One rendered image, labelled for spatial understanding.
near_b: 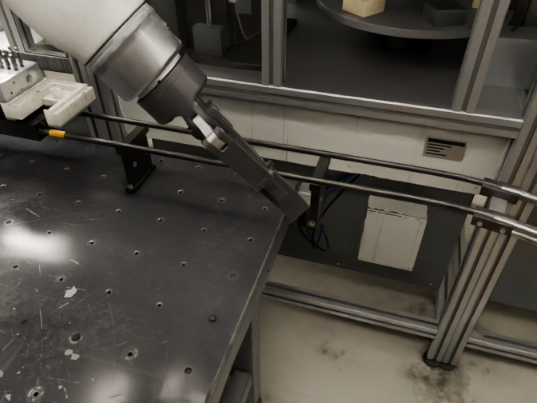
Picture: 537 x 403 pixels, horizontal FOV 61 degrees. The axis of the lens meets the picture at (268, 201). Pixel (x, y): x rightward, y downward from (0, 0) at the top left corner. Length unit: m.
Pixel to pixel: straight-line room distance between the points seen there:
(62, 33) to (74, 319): 0.58
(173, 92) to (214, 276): 0.52
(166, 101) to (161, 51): 0.05
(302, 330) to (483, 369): 0.60
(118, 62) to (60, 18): 0.06
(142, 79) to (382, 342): 1.37
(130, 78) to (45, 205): 0.75
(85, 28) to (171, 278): 0.58
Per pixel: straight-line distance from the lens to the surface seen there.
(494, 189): 1.01
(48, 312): 0.96
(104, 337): 0.89
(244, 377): 1.29
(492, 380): 1.73
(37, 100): 1.23
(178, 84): 0.49
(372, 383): 1.60
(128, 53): 0.48
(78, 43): 0.49
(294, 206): 0.58
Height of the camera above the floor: 1.38
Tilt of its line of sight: 40 degrees down
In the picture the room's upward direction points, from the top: straight up
